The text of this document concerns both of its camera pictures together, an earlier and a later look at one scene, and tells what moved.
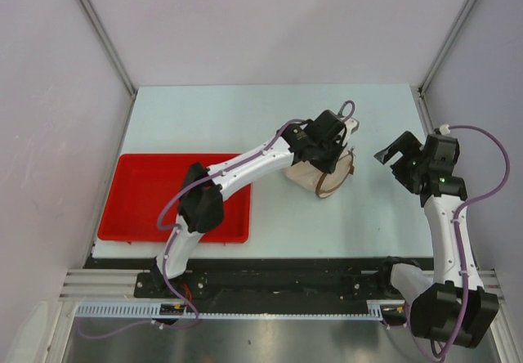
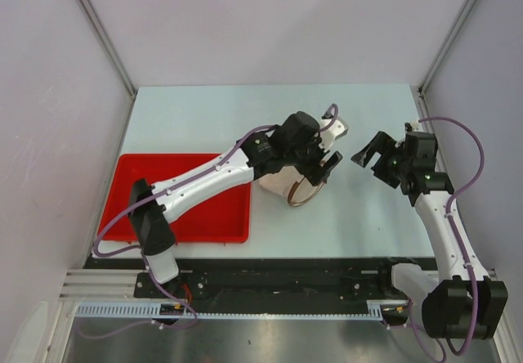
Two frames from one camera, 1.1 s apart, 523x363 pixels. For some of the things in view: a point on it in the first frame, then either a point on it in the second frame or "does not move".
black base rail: (258, 280) does not move
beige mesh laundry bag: (306, 176) -> (289, 182)
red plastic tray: (140, 185) does not move
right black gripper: (406, 143) -> (380, 143)
